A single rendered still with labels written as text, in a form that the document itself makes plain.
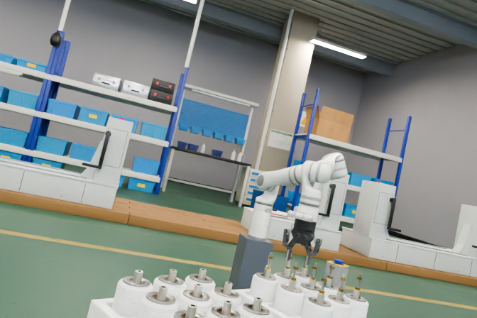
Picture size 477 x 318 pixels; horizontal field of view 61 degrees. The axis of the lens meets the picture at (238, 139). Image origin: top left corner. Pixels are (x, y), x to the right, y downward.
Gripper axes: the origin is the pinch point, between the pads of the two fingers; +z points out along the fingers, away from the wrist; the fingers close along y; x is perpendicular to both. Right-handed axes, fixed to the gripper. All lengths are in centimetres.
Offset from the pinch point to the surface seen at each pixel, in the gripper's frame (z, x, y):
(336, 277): 8.8, -37.4, -4.0
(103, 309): 17, 57, 27
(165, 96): -107, -300, 367
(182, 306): 12.5, 46.2, 10.7
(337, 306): 11.3, -4.1, -15.5
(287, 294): 11.3, 4.6, -0.7
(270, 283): 11.0, 0.4, 8.0
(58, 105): -58, -199, 462
